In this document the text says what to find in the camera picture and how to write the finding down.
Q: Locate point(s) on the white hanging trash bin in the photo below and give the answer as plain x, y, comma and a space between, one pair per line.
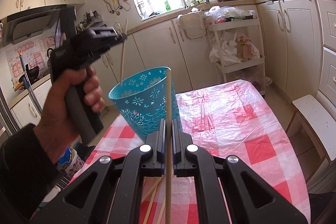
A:
192, 24

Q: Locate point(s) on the person's left forearm dark sleeve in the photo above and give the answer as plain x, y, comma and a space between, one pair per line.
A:
27, 176

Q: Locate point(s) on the wooden chopstick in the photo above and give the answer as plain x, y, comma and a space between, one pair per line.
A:
153, 187
168, 160
150, 205
161, 212
123, 52

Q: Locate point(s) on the wall utensil rack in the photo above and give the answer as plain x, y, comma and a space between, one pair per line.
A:
90, 19

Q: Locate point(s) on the white rolling cart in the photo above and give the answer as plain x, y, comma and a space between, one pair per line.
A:
231, 48

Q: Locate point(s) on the teal perforated plastic bin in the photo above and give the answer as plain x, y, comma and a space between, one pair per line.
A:
141, 100

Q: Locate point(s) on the clear plastic bottle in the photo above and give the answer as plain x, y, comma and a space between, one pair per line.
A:
118, 28

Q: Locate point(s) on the white small bench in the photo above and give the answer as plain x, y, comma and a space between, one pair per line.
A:
311, 116

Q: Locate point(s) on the green dish soap bottle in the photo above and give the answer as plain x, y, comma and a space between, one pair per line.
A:
167, 6

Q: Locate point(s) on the red white checkered tablecloth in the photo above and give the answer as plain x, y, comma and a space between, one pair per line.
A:
227, 119

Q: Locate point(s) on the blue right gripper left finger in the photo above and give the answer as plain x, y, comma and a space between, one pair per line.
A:
155, 165

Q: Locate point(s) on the black range hood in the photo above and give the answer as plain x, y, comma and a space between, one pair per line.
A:
28, 23

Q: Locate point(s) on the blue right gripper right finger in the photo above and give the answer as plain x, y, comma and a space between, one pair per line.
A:
182, 165

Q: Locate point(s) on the person's left hand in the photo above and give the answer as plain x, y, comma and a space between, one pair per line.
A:
55, 131

